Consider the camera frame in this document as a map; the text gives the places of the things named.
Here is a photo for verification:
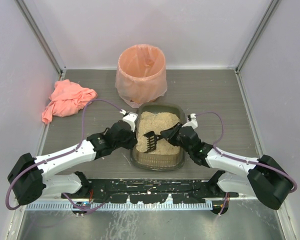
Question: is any white slotted cable duct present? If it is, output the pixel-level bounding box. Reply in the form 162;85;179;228
25;200;213;211

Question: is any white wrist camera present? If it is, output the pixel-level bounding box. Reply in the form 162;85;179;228
182;113;198;130
122;112;138;132

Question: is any crumpled pink cloth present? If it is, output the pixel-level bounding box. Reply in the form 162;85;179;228
41;79;98;124

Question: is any aluminium frame post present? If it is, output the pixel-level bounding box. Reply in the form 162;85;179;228
15;0;67;76
235;0;281;74

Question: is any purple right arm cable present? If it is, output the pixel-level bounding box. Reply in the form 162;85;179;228
194;111;298;193

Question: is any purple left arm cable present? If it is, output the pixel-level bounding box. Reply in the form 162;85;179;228
5;99;126;210

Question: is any left aluminium frame post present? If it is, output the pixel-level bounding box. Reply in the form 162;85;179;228
15;0;67;76

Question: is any dark green litter box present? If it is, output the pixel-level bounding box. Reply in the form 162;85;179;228
130;102;186;171

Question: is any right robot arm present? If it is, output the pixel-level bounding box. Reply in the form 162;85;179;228
160;123;297;210

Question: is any beige cat litter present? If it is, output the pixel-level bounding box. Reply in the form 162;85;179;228
136;111;180;155

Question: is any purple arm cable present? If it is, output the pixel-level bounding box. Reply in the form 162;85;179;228
194;111;298;193
5;99;126;210

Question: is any bin with orange liner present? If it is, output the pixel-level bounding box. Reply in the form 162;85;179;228
115;44;168;109

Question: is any right aluminium frame post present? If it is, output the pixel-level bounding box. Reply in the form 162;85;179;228
235;0;281;74

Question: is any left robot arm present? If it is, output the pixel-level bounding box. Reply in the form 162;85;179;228
7;119;137;206

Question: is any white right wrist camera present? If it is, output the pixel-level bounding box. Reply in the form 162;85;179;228
182;113;198;130

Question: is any black slotted litter scoop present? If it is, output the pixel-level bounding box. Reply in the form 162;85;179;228
143;131;163;153

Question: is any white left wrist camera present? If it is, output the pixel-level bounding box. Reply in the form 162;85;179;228
122;112;138;132

